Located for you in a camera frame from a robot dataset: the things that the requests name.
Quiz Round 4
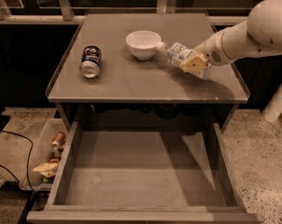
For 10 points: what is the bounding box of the white ceramic bowl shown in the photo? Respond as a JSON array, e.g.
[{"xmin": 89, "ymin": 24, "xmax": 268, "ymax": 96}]
[{"xmin": 125, "ymin": 30, "xmax": 162, "ymax": 60}]

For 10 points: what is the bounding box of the black cable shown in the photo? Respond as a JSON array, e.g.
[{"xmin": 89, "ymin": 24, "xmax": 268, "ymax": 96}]
[{"xmin": 0, "ymin": 127, "xmax": 35, "ymax": 192}]

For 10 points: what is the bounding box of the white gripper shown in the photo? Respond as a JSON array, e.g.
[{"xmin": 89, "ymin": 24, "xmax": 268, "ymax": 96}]
[{"xmin": 179, "ymin": 28, "xmax": 233, "ymax": 73}]

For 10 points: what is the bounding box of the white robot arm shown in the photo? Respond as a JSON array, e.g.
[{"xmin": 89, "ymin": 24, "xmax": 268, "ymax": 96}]
[{"xmin": 179, "ymin": 0, "xmax": 282, "ymax": 74}]

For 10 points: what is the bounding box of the blue plastic bottle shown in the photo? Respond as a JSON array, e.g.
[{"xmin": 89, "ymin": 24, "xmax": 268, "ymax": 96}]
[{"xmin": 157, "ymin": 42, "xmax": 213, "ymax": 80}]

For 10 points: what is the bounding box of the orange soda can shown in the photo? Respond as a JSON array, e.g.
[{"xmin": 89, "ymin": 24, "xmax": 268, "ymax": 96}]
[{"xmin": 51, "ymin": 133, "xmax": 66, "ymax": 149}]

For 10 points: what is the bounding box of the metal railing frame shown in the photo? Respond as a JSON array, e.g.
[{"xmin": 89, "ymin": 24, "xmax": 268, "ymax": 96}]
[{"xmin": 0, "ymin": 0, "xmax": 263, "ymax": 25}]

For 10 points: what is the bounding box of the blue soda can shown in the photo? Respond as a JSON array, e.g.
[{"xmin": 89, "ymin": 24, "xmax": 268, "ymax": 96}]
[{"xmin": 80, "ymin": 45, "xmax": 102, "ymax": 78}]

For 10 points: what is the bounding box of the open grey top drawer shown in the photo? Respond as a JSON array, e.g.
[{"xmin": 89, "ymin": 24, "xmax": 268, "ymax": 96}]
[{"xmin": 27, "ymin": 122, "xmax": 263, "ymax": 224}]

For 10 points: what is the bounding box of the clear plastic bin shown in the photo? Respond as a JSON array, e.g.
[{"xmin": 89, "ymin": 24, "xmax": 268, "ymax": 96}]
[{"xmin": 19, "ymin": 119, "xmax": 68, "ymax": 191}]

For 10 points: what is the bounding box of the yellow snack bag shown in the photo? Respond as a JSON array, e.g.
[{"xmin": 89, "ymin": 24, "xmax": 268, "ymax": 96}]
[{"xmin": 33, "ymin": 162, "xmax": 59, "ymax": 178}]

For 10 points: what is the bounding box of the grey cabinet with counter top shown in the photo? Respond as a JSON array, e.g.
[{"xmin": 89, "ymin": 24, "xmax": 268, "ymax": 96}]
[{"xmin": 47, "ymin": 13, "xmax": 249, "ymax": 126}]

